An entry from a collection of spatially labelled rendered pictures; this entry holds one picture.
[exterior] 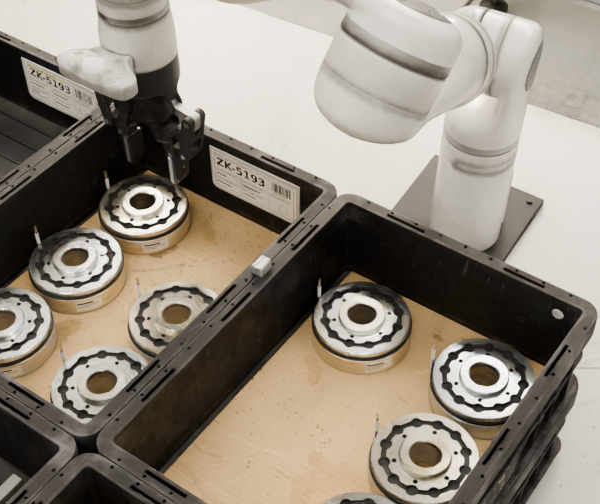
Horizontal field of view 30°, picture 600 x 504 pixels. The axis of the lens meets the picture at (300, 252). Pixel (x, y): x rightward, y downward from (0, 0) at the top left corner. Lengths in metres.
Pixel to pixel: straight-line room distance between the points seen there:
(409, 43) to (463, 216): 0.59
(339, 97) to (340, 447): 0.39
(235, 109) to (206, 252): 0.45
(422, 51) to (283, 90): 0.89
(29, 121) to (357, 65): 0.73
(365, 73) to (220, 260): 0.48
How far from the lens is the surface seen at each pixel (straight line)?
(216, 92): 1.70
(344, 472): 1.07
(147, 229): 1.26
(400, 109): 0.84
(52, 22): 1.90
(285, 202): 1.24
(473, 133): 1.30
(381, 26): 0.82
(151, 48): 1.09
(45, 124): 1.48
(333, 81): 0.84
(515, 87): 1.24
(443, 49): 0.83
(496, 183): 1.36
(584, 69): 3.00
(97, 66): 1.08
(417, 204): 1.49
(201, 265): 1.25
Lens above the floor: 1.73
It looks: 45 degrees down
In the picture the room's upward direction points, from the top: 1 degrees counter-clockwise
